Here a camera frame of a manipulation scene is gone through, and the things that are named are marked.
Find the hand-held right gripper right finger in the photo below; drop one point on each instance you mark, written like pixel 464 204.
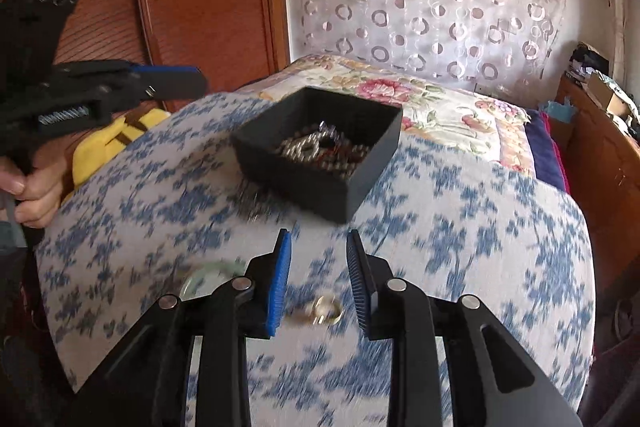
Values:
pixel 359 292

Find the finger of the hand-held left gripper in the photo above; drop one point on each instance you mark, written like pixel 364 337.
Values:
pixel 165 70
pixel 180 86

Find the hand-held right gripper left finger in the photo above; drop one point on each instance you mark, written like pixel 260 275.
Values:
pixel 272 292

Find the pale green bangle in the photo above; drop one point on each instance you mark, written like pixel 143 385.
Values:
pixel 188 279

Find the black square box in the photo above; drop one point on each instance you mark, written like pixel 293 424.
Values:
pixel 300 194

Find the person's left hand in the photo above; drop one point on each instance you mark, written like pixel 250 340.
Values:
pixel 42 192

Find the wooden wardrobe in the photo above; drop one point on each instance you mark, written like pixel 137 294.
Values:
pixel 200 7

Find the blue floral cloth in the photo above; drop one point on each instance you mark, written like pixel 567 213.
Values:
pixel 450 257

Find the yellow plush toy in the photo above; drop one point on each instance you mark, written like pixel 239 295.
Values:
pixel 100 152

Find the floral quilt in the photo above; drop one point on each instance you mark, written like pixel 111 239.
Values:
pixel 380 87

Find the navy blanket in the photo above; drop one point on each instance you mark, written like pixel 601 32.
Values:
pixel 542 147

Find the teal bag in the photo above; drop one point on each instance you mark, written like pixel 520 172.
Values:
pixel 557 111

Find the wooden cabinet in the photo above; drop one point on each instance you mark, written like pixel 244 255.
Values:
pixel 600 167

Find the cardboard box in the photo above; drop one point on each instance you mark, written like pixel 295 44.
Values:
pixel 605 94

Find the pile of clothes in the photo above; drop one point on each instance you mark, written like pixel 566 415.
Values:
pixel 587 59

